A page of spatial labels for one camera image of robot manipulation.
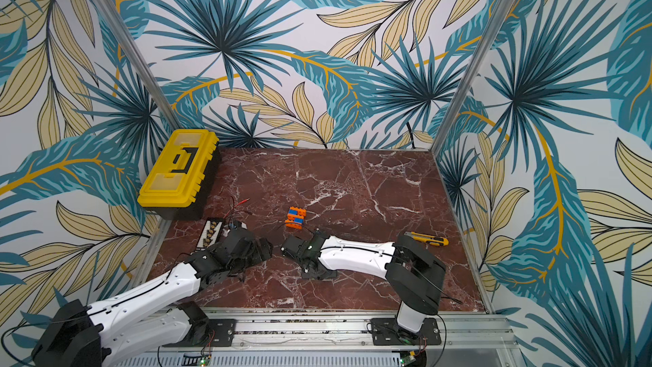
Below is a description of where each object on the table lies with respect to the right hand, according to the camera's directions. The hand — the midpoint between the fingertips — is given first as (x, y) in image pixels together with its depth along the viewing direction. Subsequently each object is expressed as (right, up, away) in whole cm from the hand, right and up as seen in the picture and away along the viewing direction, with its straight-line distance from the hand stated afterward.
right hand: (315, 272), depth 83 cm
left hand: (-18, +6, 0) cm, 19 cm away
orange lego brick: (-7, +18, +15) cm, 24 cm away
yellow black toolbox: (-46, +28, +3) cm, 54 cm away
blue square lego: (-8, +15, +12) cm, 21 cm away
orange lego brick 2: (-8, +14, +12) cm, 21 cm away
